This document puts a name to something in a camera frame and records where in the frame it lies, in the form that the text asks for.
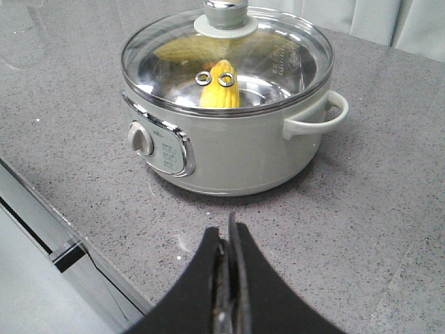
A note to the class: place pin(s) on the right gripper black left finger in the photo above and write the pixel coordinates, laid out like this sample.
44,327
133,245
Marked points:
188,306

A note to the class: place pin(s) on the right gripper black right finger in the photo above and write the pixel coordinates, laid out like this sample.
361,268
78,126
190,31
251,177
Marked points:
263,302

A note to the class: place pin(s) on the yellow corn cob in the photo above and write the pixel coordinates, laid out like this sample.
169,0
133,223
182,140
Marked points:
223,89

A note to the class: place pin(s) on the glass pot lid with knob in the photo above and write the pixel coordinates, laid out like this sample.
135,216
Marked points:
282,60

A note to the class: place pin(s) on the pale green electric cooking pot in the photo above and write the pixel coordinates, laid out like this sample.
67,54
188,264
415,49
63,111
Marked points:
222,156

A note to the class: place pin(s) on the grey cabinet front under counter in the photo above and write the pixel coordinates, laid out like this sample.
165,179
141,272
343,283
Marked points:
53,280

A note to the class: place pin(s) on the white curtain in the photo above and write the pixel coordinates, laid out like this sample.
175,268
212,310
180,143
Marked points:
413,26

